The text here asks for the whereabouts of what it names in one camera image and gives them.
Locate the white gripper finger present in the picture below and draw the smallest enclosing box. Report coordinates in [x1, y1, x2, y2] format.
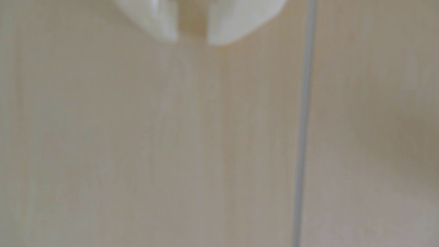
[206, 0, 288, 47]
[111, 0, 179, 43]

